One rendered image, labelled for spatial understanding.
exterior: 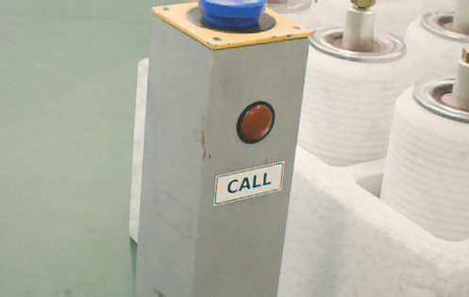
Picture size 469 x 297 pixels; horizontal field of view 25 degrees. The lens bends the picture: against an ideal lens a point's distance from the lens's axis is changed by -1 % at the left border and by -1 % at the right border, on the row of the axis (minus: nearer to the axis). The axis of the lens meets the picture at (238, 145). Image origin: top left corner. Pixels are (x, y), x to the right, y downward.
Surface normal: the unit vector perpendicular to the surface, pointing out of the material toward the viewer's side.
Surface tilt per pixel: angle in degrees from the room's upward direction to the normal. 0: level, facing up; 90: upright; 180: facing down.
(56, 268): 0
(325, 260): 90
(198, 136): 90
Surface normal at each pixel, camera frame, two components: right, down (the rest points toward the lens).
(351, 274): -0.83, 0.17
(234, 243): 0.56, 0.40
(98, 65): 0.09, -0.90
